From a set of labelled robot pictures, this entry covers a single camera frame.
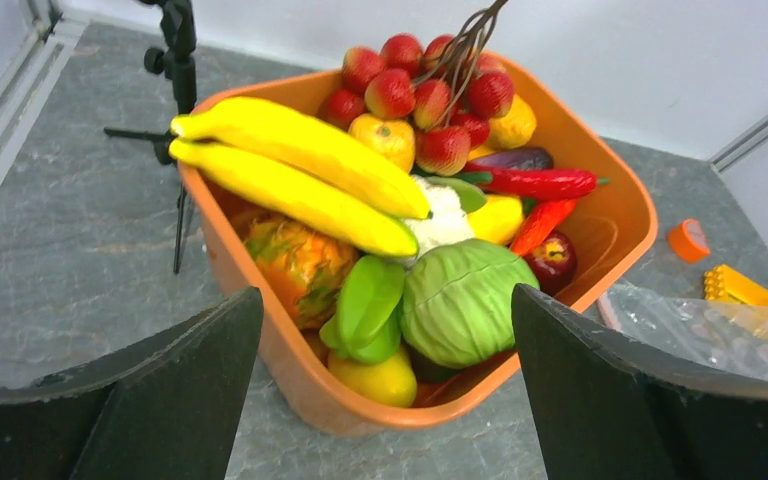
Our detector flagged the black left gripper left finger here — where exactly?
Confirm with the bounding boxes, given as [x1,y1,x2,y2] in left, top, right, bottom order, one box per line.
[0,287,264,479]

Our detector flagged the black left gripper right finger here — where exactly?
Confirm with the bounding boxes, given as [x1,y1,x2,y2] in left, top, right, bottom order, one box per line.
[511,284,768,479]

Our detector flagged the clear zip top bag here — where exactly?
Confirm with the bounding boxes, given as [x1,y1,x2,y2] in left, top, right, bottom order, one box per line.
[597,283,768,381]

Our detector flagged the green toy cabbage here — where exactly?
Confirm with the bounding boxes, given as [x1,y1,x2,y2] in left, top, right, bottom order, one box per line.
[401,238,540,369]

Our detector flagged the white toy cauliflower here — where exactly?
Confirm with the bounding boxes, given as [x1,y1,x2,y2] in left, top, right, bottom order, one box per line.
[398,175,475,268]

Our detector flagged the red lychee bunch toy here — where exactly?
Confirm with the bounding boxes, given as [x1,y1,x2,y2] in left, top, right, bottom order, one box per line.
[320,1,518,176]

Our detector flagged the red toy apple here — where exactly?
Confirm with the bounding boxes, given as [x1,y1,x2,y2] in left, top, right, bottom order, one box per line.
[524,231,578,295]

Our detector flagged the yellow toy waffle block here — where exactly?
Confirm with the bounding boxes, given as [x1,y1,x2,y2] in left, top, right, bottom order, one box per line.
[703,264,768,340]

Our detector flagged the orange semicircle toy block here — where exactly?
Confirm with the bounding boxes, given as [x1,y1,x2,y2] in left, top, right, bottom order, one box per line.
[666,218,711,264]

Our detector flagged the orange toy carrot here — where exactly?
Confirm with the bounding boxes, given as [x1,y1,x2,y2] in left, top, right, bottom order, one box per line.
[509,199,577,256]

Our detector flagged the green toy starfruit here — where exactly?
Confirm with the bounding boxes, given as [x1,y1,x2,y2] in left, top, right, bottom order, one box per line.
[319,255,406,365]

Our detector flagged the yellow toy lemon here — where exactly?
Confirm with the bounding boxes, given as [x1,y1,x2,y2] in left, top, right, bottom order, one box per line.
[327,347,418,408]

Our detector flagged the yellow toy bell pepper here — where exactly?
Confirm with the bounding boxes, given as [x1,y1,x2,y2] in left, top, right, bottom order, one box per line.
[467,194,525,246]

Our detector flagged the red toy chili pepper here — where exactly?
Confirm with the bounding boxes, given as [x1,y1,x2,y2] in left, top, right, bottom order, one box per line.
[455,163,610,201]

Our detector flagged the purple toy eggplant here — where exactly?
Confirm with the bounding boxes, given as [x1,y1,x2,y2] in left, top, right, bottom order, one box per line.
[470,147,554,170]

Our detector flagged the yellow toy banana bunch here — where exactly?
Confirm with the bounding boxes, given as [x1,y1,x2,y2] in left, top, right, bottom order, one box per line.
[169,96,430,257]

